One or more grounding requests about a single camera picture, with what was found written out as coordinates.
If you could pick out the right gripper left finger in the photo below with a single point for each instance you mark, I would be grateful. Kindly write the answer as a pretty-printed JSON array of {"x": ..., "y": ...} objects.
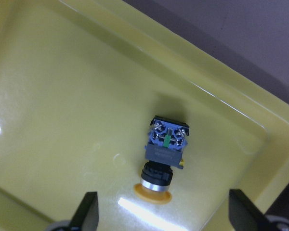
[{"x": 86, "y": 217}]

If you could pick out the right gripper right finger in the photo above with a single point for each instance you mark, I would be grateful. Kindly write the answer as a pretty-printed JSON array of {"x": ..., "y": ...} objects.
[{"x": 244, "y": 215}]

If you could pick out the yellow push button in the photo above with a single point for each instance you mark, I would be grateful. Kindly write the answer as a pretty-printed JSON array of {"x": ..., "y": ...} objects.
[{"x": 164, "y": 150}]

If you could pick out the yellow plastic tray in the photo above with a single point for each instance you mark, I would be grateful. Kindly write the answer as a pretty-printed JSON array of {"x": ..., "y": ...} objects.
[{"x": 81, "y": 80}]

